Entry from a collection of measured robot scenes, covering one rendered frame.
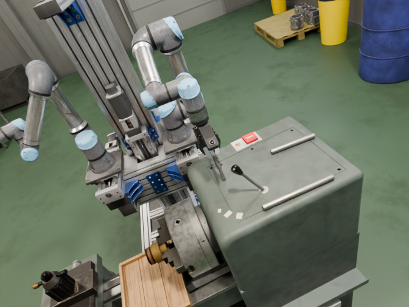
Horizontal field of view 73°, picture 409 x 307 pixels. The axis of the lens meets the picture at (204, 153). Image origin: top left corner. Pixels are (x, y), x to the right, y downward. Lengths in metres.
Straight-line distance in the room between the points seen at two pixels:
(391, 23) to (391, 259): 2.45
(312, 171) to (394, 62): 2.96
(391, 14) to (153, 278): 3.38
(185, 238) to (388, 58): 3.34
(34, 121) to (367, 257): 2.27
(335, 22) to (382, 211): 3.30
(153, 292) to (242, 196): 0.65
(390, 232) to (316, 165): 1.45
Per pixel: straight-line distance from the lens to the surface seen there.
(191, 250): 1.12
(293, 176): 1.13
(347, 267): 1.67
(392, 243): 2.48
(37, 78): 1.56
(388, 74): 4.05
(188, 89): 0.98
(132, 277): 1.54
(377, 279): 2.33
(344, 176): 1.13
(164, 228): 1.24
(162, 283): 1.45
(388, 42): 3.88
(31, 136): 1.63
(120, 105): 1.63
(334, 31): 5.20
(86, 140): 1.65
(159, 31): 1.38
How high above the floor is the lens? 2.08
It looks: 38 degrees down
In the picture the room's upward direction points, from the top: 21 degrees counter-clockwise
